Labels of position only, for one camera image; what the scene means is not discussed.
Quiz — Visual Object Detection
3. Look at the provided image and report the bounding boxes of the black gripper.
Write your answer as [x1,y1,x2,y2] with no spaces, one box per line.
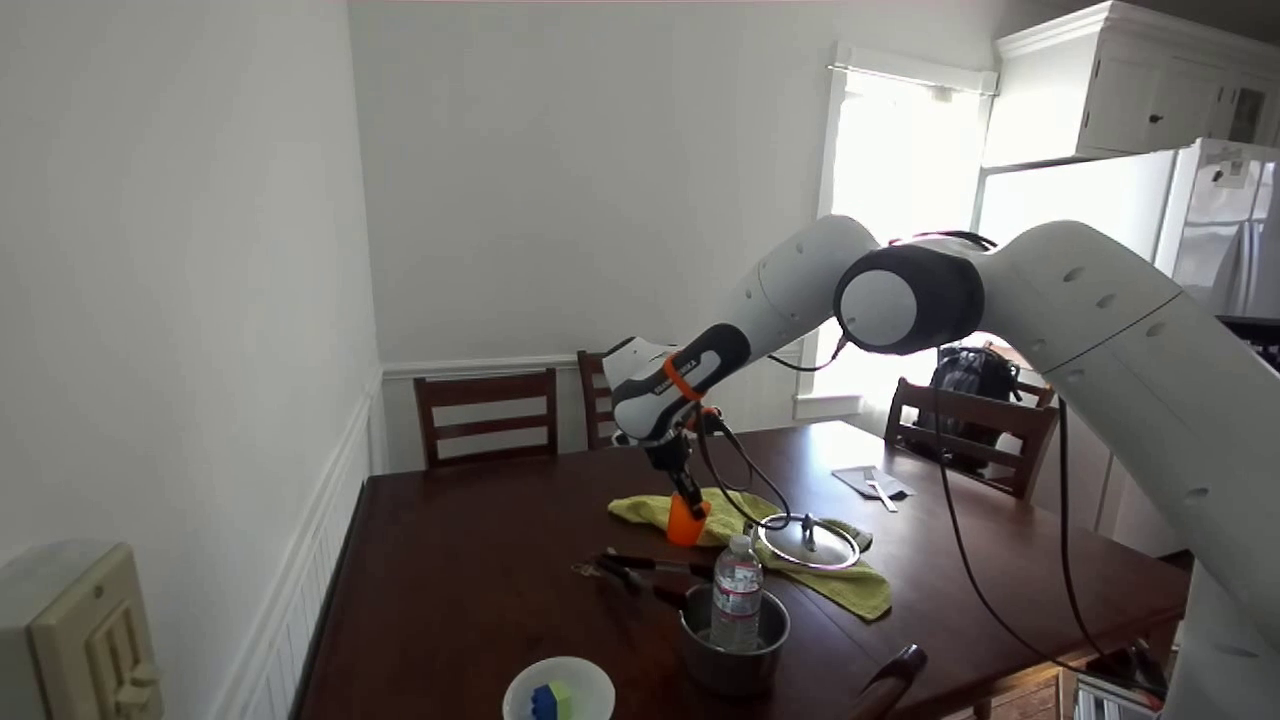
[646,419,708,522]

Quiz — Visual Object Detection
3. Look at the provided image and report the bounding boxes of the bright window white frame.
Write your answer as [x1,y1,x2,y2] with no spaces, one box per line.
[796,46,999,404]

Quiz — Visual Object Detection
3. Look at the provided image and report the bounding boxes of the beige wall light switch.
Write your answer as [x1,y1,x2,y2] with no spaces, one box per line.
[24,538,173,720]

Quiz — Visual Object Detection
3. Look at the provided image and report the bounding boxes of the white upper cabinet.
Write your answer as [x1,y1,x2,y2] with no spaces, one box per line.
[981,0,1280,176]

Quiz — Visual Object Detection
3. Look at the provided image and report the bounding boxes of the black backpack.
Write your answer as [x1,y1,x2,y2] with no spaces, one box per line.
[928,339,1024,404]

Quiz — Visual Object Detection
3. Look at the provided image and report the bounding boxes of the steel saucepan with handle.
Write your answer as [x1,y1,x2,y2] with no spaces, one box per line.
[612,564,796,703]

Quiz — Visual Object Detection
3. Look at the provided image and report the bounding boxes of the slat-back dark wooden chair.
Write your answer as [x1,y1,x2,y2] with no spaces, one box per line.
[881,378,1063,505]
[408,365,559,476]
[571,347,634,453]

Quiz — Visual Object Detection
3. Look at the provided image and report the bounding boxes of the yellow-green dish towel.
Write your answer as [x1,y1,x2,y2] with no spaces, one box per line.
[606,486,896,629]

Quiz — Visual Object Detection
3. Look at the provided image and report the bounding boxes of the white paper sheet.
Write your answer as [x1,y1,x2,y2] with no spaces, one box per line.
[827,462,912,511]

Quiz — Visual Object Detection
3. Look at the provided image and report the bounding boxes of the orange plastic cup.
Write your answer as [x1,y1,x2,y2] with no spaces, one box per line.
[665,492,711,552]

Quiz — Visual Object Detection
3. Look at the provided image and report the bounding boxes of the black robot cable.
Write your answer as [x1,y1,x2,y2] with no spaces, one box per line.
[689,404,805,533]

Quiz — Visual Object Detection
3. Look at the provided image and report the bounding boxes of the clear plastic water bottle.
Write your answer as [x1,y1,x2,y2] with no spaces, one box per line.
[703,533,769,655]

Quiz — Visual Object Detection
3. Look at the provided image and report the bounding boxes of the white refrigerator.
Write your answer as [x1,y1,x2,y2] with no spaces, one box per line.
[975,136,1280,325]

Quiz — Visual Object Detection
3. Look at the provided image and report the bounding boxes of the white bowl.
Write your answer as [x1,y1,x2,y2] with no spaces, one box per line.
[501,654,619,720]

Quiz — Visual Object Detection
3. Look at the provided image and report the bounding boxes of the glass pot lid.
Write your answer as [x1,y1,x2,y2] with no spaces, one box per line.
[751,508,877,578]

